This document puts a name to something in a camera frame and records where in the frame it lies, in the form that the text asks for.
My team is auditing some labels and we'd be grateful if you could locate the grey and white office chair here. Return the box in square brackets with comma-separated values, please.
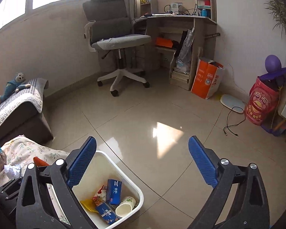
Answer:
[83, 0, 152, 97]

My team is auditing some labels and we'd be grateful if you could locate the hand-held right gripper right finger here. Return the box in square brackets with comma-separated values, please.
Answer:
[188, 135, 270, 229]

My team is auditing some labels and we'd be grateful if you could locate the floral tablecloth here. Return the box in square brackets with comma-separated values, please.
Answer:
[0, 135, 71, 225]

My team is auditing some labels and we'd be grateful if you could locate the white blood pressure monitor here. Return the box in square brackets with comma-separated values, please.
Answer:
[170, 2, 183, 13]

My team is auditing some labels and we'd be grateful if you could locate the green plant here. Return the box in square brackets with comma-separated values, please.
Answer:
[264, 0, 286, 43]

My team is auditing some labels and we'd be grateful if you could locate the red snack bag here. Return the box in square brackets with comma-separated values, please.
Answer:
[92, 185, 109, 206]

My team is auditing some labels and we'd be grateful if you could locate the crumpled white tissue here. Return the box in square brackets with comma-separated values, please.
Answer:
[3, 164, 22, 179]

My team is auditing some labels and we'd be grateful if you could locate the blue and white box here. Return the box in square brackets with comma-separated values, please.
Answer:
[105, 179, 122, 206]

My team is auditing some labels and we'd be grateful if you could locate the white paper cup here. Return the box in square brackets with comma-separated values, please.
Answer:
[115, 196, 136, 218]

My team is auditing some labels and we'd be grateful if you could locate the yellow packet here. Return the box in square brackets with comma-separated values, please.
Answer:
[80, 198, 98, 214]

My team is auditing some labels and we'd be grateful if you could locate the large window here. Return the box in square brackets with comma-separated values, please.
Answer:
[0, 0, 90, 37]

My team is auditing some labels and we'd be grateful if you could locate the red printed bag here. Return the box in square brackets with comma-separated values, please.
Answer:
[244, 76, 280, 126]

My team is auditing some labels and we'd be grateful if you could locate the orange paper bag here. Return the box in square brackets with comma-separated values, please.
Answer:
[191, 57, 226, 100]

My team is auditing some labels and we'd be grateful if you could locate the silver plastic bag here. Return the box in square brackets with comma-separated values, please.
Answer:
[176, 27, 196, 73]

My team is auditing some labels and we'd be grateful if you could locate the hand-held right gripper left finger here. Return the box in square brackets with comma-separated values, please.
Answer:
[15, 136, 97, 229]

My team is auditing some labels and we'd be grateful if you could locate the wooden desk with shelves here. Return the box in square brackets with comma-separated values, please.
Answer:
[133, 0, 221, 91]

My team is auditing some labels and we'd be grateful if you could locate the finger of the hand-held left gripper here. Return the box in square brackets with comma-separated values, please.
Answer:
[0, 176, 24, 197]

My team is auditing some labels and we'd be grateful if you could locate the white round scale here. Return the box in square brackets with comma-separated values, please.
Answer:
[220, 94, 245, 114]

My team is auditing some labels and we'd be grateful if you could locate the orange box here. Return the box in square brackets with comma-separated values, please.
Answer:
[156, 37, 174, 49]

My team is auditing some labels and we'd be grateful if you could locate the dark grey ottoman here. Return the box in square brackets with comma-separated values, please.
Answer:
[0, 77, 54, 146]

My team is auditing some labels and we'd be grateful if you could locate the purple ball toy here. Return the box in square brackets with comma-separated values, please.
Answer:
[260, 55, 286, 81]

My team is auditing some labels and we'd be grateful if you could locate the blue monkey plush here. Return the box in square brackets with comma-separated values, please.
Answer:
[0, 72, 31, 103]

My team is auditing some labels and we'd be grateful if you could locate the black cable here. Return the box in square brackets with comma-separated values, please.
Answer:
[223, 106, 246, 137]

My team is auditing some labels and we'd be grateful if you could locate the small orange wrapper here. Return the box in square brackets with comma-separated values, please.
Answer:
[33, 157, 49, 167]

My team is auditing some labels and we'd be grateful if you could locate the white plastic bin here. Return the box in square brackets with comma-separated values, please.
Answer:
[71, 150, 144, 228]

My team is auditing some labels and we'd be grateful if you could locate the dark blue dotted box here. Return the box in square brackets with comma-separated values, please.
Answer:
[95, 203, 121, 225]

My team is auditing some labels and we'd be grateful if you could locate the grey quilted cover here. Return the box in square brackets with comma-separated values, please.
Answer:
[0, 77, 49, 136]

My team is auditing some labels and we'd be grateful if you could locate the stack of books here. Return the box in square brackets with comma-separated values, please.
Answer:
[170, 68, 190, 85]

